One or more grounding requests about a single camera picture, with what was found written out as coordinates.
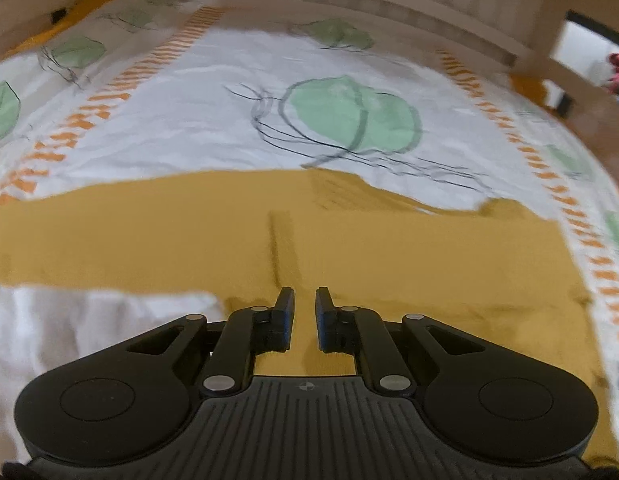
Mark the mustard yellow knit sweater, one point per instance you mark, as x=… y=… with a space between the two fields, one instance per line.
x=154 y=240

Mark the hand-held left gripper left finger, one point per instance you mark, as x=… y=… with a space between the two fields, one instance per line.
x=288 y=316

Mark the white jellyfish print blanket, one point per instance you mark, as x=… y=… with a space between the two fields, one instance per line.
x=199 y=105

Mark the yellow bed sheet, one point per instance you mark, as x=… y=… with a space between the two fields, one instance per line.
x=64 y=22

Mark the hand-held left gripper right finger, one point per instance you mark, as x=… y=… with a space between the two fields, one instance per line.
x=321 y=320

